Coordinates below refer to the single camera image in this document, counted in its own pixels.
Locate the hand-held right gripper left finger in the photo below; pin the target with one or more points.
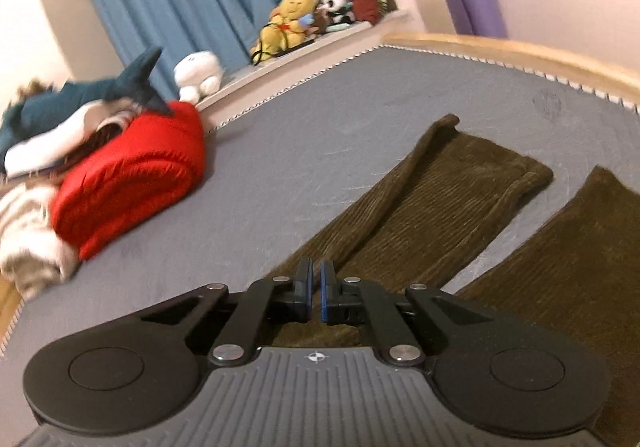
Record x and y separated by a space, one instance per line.
306 287

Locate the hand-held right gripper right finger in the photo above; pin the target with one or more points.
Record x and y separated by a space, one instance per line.
327 292

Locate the grey quilted mattress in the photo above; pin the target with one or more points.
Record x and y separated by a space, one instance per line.
300 152

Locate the folded red quilt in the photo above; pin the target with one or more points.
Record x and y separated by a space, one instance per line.
130 177

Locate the white window sill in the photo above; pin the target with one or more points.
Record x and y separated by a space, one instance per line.
300 52

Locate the white plush toy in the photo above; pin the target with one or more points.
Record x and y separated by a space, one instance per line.
197 69

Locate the small brown plush toy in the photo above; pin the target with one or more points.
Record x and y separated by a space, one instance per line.
315 21

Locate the folded white blanket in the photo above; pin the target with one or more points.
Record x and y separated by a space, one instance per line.
30 252

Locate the yellow round-faced plush toy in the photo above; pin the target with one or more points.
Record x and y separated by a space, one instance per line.
295 7

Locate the panda plush toy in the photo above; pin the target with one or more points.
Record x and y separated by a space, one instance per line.
335 2

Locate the white pillow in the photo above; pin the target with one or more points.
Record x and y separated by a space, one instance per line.
50 147

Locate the blue shark plush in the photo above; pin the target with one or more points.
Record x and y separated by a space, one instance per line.
75 97

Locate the purple yoga mat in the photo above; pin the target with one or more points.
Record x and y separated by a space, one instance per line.
475 7

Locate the wooden bed frame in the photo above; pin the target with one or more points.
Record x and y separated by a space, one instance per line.
500 44

